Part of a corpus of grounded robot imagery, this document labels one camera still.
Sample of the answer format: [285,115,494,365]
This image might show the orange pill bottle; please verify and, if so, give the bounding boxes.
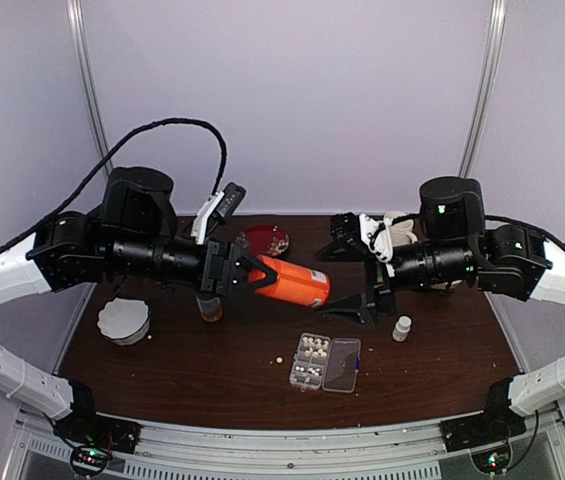
[255,255,331,308]

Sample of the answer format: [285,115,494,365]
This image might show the aluminium frame post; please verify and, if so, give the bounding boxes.
[457,0,508,179]
[66,0,109,158]

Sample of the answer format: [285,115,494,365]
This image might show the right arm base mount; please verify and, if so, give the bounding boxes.
[440,407,526,476]

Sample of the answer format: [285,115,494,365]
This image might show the white scalloped bowl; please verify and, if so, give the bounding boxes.
[97,298,150,346]

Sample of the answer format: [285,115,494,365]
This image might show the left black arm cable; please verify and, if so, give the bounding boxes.
[0,117,228,271]

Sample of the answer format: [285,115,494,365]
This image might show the right aluminium frame post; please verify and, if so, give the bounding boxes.
[457,0,508,179]

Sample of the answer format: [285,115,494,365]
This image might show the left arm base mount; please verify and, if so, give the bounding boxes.
[46,405,141,479]

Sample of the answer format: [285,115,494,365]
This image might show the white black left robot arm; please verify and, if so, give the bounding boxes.
[0,167,277,444]

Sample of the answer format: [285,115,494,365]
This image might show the grey lid pill bottle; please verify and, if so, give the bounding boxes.
[196,293,223,323]

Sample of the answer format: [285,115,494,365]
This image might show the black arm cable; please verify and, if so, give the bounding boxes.
[484,214,565,269]
[0,117,228,271]

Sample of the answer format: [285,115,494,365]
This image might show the clear plastic pill organizer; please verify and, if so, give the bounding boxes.
[289,332,362,394]

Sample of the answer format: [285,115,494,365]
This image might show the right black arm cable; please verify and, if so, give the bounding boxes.
[484,214,565,269]

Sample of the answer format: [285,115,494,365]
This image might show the white pill bottle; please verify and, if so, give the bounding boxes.
[392,315,412,342]

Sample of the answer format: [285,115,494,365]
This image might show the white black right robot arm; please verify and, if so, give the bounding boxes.
[318,176,565,324]

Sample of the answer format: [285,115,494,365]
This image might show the round white pills in organizer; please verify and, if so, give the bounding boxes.
[294,365,323,377]

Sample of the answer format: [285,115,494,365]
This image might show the cream ribbed mug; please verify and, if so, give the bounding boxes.
[383,211,419,247]

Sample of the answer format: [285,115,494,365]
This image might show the red floral plate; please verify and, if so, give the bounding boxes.
[235,225,290,257]

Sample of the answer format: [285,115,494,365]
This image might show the left aluminium frame post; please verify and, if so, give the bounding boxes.
[66,0,109,158]

